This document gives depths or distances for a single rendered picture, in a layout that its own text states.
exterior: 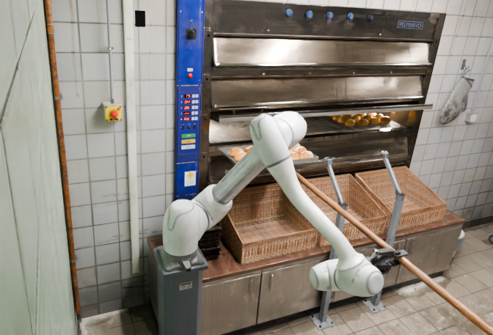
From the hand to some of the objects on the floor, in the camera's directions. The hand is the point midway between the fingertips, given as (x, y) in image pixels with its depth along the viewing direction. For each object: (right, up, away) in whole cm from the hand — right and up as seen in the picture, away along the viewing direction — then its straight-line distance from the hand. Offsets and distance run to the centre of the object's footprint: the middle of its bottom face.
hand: (398, 257), depth 167 cm
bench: (-12, -67, +155) cm, 169 cm away
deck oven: (-59, -22, +260) cm, 267 cm away
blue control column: (-147, -31, +219) cm, 266 cm away
